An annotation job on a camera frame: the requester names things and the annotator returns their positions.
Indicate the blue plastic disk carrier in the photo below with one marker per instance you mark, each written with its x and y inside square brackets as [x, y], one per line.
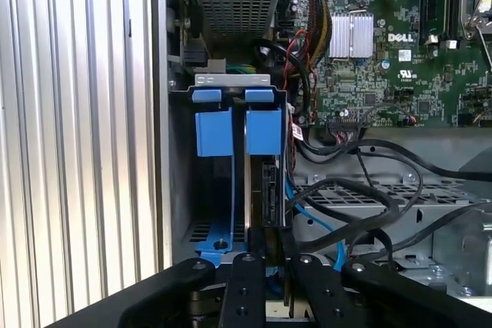
[213, 132]

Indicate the green Dell motherboard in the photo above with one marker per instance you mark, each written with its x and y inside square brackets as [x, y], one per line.
[423, 90]

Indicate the silver power supply unit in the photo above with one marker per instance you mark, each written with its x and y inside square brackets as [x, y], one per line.
[230, 5]

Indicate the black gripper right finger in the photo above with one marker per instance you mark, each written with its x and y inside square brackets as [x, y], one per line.
[319, 297]

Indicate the black open PC case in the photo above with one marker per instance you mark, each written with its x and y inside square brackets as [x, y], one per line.
[159, 113]

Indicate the black disk bay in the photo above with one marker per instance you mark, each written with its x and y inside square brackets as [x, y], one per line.
[234, 103]

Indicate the silver finned heat sink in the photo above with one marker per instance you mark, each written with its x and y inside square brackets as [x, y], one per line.
[350, 36]

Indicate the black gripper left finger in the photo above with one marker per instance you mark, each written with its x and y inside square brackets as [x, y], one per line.
[246, 293]

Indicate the locking lever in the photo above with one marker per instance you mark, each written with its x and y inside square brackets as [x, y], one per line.
[480, 3]

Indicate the grey metal drive cage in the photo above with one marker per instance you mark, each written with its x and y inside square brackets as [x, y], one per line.
[453, 209]

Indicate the hard disk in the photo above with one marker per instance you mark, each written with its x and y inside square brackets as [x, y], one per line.
[263, 132]

